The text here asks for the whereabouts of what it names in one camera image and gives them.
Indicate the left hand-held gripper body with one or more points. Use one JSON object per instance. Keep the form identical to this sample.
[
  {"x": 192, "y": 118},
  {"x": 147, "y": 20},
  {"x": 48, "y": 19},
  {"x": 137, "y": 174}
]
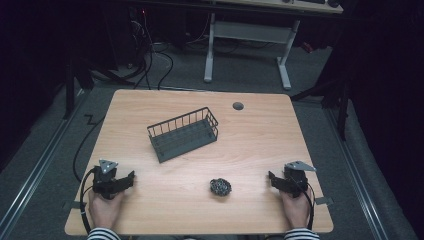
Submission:
[{"x": 104, "y": 181}]

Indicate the person's right hand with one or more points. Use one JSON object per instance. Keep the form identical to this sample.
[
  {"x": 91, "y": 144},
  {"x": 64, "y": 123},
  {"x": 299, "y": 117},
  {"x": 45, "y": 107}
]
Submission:
[{"x": 296, "y": 210}]

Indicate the black metal stand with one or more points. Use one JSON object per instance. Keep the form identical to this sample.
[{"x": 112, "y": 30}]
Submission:
[
  {"x": 70, "y": 90},
  {"x": 340, "y": 106}
]

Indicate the person's left hand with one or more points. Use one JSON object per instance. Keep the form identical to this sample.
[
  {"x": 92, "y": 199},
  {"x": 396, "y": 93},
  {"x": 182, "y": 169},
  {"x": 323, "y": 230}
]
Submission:
[{"x": 105, "y": 210}]

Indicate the white frame background desk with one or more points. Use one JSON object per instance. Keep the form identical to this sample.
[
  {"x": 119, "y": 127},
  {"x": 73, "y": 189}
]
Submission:
[{"x": 250, "y": 31}]

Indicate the steel wool scrubber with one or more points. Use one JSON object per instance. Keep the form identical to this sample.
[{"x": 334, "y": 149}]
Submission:
[{"x": 220, "y": 186}]

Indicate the metal floor rail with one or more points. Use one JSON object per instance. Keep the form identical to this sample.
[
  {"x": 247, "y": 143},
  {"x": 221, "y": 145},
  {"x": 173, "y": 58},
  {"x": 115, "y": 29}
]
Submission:
[
  {"x": 40, "y": 166},
  {"x": 356, "y": 173}
]

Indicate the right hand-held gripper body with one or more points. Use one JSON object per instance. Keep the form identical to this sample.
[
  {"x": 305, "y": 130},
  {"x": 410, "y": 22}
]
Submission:
[{"x": 296, "y": 180}]

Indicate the grey tape strip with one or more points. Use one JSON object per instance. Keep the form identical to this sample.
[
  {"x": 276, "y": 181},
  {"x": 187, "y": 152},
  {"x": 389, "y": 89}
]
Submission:
[
  {"x": 72, "y": 204},
  {"x": 324, "y": 200}
]

